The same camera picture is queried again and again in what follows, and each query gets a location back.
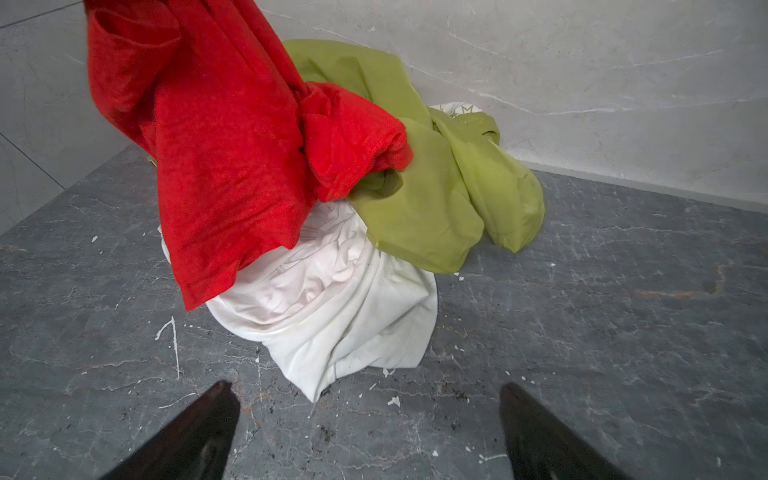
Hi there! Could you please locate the patterned white cloth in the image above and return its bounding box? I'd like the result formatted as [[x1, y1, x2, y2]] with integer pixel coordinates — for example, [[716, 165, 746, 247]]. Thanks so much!
[[432, 102, 483, 117]]

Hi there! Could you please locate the green cloth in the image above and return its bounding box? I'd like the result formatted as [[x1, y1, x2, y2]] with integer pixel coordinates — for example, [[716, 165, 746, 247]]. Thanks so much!
[[285, 40, 545, 274]]

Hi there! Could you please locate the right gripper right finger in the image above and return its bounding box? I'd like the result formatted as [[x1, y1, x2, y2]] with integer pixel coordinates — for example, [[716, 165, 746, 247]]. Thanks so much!
[[499, 382, 629, 480]]

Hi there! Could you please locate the red cloth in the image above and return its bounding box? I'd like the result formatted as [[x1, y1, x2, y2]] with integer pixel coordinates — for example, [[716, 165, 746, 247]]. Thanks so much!
[[85, 1, 413, 310]]

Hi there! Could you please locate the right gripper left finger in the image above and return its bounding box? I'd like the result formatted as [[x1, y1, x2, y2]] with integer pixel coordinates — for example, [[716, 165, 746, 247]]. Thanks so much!
[[103, 380, 241, 480]]

